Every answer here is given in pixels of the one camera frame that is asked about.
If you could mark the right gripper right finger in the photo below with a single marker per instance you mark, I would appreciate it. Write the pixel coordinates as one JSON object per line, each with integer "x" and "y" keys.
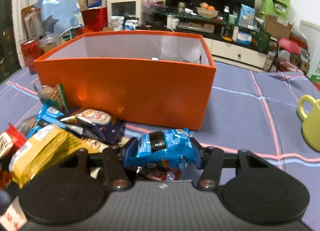
{"x": 210, "y": 160}

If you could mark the yellow green mug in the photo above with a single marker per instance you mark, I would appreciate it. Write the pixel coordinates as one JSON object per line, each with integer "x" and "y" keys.
{"x": 310, "y": 121}

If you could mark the dark red brick snack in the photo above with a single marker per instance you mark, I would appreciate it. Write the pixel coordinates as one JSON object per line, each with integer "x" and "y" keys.
{"x": 162, "y": 174}

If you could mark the red soda can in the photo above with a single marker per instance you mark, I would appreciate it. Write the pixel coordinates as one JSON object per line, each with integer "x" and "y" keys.
{"x": 30, "y": 52}

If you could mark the clear plastic jar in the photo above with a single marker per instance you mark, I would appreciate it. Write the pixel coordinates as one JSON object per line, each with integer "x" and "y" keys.
{"x": 49, "y": 42}

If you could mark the white tv cabinet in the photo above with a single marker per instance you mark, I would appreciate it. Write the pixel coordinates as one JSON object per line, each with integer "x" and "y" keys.
{"x": 232, "y": 54}

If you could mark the blue fish shaped cover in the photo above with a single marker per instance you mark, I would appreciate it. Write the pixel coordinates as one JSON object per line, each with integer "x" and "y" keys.
{"x": 60, "y": 16}

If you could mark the green white biscuit packet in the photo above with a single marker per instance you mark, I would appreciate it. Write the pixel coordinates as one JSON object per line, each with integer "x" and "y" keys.
{"x": 53, "y": 96}

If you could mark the orange storage box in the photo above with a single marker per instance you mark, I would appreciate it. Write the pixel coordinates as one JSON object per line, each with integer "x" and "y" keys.
{"x": 148, "y": 77}

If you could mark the blue snack packet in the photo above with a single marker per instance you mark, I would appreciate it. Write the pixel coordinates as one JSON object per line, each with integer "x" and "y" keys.
{"x": 171, "y": 148}

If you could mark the fruit bowl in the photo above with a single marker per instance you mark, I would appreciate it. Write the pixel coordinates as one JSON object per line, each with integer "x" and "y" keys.
{"x": 206, "y": 11}

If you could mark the blue plaid tablecloth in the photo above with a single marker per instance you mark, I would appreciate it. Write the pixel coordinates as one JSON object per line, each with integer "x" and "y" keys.
{"x": 257, "y": 111}

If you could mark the navy round cookie packet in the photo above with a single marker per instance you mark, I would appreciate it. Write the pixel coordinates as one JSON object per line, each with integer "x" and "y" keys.
{"x": 93, "y": 124}

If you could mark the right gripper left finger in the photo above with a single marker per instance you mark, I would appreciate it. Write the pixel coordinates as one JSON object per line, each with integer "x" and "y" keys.
{"x": 119, "y": 174}

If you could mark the white small cabinet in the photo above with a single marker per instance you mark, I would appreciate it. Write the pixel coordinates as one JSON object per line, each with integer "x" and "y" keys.
{"x": 130, "y": 9}

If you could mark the yellow snack bag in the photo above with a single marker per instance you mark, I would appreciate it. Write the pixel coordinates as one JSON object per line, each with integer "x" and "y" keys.
{"x": 46, "y": 148}

